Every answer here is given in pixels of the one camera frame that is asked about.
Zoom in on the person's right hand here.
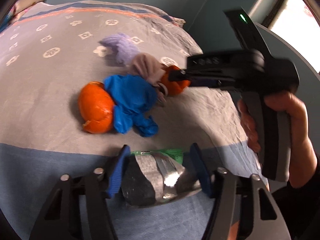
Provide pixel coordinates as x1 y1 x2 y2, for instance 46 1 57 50
237 91 318 188

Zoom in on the blue cloth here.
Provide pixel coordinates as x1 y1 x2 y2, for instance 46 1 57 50
103 74 159 137

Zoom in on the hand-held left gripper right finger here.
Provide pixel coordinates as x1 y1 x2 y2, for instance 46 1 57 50
189 142 292 240

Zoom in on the person's right forearm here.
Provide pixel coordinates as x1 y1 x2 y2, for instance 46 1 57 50
271 152 320 240

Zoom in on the pale pink cloth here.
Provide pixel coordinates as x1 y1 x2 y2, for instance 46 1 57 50
129 52 168 105

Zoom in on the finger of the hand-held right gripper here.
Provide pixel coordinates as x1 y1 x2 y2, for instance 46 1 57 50
189 78 225 90
167 66 225 82

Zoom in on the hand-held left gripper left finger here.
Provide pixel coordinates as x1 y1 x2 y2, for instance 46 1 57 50
29 144 131 240

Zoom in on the purple yarn bundle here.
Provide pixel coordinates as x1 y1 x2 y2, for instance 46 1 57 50
99 32 139 65

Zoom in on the window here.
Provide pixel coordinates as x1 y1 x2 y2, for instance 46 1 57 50
250 0 320 73

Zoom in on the printed grey and orange blanket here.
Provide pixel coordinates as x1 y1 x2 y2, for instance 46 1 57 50
0 0 270 240

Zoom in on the orange cloth at left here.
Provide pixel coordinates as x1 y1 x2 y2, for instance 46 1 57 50
77 81 115 133

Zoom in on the green snack wrapper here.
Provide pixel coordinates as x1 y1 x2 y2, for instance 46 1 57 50
121 149 203 207

